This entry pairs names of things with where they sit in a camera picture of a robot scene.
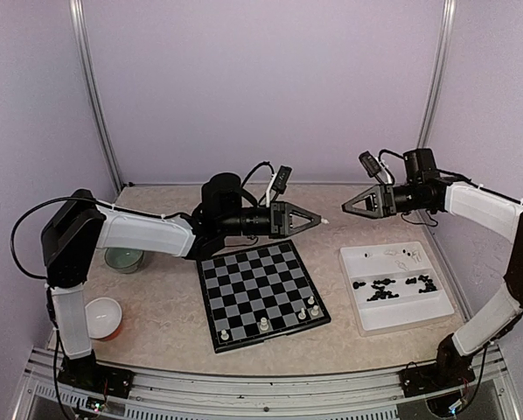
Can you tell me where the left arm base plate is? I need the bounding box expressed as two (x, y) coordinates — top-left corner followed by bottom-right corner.
(58, 360), (135, 399)

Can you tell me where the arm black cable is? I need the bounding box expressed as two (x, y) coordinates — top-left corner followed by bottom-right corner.
(10, 196), (188, 281)
(377, 149), (523, 207)

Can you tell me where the green glass bowl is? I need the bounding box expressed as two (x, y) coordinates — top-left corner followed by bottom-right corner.
(104, 248), (144, 274)

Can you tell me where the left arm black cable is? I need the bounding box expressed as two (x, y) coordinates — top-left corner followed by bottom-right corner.
(10, 196), (188, 281)

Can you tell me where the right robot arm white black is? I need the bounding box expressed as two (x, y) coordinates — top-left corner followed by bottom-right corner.
(342, 148), (523, 395)

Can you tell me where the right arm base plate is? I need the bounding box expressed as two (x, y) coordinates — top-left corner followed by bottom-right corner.
(398, 363), (476, 398)

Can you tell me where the white chess queen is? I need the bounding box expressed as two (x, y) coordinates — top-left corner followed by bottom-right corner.
(259, 318), (269, 332)

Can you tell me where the black chess pieces cluster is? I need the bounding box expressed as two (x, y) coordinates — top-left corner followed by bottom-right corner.
(366, 278), (400, 302)
(405, 275), (437, 293)

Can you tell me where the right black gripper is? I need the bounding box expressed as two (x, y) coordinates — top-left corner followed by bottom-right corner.
(344, 182), (430, 219)

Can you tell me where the left aluminium frame post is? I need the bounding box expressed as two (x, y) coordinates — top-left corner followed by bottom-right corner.
(69, 0), (124, 193)

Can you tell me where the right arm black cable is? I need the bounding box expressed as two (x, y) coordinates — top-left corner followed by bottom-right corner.
(377, 149), (523, 207)

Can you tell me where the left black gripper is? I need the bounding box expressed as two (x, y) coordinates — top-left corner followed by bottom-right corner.
(220, 200), (321, 239)

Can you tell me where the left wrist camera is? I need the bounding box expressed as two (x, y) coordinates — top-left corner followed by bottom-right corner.
(264, 165), (292, 207)

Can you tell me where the black chess piece far left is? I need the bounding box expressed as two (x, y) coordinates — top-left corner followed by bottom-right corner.
(352, 282), (366, 290)

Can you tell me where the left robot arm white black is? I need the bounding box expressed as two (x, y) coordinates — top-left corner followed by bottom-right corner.
(41, 172), (322, 389)

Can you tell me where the white plastic tray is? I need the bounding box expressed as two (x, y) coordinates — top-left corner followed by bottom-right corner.
(338, 241), (455, 336)

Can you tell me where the aluminium front rail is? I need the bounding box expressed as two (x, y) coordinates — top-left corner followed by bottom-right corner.
(5, 346), (523, 419)

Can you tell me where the white orange bowl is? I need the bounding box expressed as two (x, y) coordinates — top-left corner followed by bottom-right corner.
(85, 297), (122, 341)

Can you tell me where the black chess pieces right cluster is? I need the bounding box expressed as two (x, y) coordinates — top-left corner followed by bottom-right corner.
(405, 275), (437, 293)

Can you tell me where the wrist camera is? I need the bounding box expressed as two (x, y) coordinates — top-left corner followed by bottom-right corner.
(359, 151), (394, 185)
(264, 165), (292, 207)

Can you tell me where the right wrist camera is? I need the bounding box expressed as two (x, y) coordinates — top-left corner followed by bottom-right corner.
(359, 151), (394, 185)

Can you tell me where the aluminium frame post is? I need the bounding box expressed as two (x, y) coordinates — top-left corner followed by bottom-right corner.
(69, 0), (124, 193)
(403, 0), (457, 192)

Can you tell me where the black grey chess board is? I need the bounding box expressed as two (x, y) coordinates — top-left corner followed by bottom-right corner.
(196, 240), (331, 354)

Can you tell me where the right aluminium frame post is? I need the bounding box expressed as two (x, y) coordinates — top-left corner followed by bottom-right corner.
(403, 0), (457, 192)

